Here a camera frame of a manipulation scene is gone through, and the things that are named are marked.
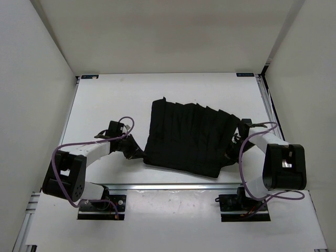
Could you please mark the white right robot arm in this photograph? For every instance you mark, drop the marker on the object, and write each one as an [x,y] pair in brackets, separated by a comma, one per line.
[284,168]

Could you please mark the white front cover board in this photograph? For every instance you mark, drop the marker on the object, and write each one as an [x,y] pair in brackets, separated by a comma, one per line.
[175,221]

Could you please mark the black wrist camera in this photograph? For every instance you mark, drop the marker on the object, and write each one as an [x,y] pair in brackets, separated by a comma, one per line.
[115,129]
[245,124]

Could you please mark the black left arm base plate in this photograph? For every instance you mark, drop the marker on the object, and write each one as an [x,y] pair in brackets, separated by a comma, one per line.
[113,208]

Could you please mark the blue corner label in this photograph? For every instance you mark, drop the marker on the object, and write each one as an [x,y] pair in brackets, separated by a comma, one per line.
[89,76]
[244,74]

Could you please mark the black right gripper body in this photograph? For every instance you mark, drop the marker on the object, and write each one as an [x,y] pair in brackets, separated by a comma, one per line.
[232,153]

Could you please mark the blue left corner label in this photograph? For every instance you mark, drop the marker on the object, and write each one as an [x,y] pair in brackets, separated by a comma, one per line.
[89,76]

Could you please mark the aluminium table frame rail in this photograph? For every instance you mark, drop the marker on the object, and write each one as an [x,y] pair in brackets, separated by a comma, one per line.
[129,97]

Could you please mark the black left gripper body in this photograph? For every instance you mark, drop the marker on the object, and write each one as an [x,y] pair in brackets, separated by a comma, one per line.
[127,146]

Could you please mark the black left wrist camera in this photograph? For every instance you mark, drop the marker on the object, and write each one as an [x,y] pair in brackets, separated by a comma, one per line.
[115,129]

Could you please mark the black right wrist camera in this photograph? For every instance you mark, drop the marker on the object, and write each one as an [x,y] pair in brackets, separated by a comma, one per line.
[245,124]

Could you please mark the black pleated skirt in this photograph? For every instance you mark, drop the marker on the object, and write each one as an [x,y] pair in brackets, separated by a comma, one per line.
[190,138]

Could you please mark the blue right corner label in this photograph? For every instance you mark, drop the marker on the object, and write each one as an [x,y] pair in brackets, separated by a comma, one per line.
[244,74]

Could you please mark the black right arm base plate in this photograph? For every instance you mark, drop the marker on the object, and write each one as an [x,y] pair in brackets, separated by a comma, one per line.
[235,208]

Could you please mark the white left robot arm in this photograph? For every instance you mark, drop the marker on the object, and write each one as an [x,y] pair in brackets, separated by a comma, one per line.
[66,175]

